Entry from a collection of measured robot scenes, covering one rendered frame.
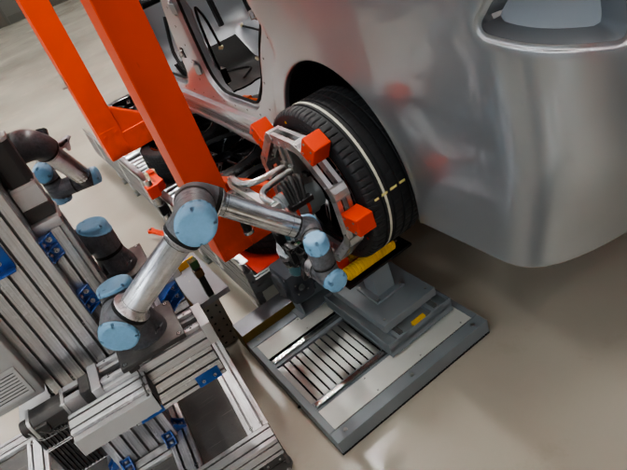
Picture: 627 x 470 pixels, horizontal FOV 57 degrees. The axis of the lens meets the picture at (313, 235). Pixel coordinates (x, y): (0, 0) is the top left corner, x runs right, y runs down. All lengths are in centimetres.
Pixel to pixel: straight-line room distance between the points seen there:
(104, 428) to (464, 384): 139
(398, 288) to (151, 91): 133
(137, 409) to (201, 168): 104
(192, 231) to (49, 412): 83
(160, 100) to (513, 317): 175
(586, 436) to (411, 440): 62
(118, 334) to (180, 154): 94
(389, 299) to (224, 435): 90
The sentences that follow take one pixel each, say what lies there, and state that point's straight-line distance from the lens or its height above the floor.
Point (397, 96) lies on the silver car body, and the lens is 180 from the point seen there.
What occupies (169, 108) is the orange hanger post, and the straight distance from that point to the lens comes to 239.
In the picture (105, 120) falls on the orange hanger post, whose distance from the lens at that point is 435.
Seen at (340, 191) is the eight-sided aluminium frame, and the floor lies 96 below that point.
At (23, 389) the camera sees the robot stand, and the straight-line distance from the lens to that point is 217.
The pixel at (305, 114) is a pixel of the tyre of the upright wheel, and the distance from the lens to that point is 209.
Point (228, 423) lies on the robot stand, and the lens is 245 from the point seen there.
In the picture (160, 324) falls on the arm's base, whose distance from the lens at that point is 198.
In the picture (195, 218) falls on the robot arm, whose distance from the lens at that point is 156.
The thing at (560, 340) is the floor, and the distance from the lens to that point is 262.
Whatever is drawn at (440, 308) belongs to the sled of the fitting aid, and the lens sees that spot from 261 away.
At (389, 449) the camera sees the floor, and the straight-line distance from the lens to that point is 239.
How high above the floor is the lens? 196
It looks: 33 degrees down
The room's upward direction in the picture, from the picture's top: 21 degrees counter-clockwise
